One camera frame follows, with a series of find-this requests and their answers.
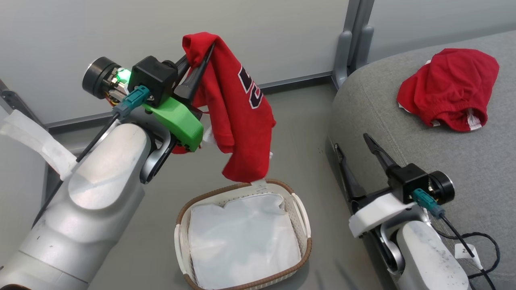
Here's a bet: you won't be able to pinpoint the grey double partition post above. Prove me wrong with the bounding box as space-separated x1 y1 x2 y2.
333 0 375 90

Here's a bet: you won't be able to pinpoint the grey slanted partition post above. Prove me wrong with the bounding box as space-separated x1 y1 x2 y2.
0 79 47 129

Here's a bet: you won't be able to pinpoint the white tape strip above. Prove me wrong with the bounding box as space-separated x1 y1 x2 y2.
0 110 78 180

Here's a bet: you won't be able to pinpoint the small white cable tag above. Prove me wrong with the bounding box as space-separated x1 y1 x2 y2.
455 243 482 269

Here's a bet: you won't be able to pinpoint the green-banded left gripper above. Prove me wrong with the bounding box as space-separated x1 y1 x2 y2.
83 42 215 153

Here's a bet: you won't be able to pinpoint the grey fabric sofa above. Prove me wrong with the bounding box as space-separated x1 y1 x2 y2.
327 31 516 290

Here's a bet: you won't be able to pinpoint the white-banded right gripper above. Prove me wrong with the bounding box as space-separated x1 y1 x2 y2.
334 133 455 238

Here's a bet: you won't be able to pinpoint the red jersey with number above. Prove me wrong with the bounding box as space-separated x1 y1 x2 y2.
171 32 277 188

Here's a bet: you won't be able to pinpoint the white wicker-rimmed laundry basket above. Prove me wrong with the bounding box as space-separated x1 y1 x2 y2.
174 179 313 290

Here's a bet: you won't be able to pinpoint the red shorts with white stripe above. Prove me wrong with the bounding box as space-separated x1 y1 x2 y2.
397 48 500 133

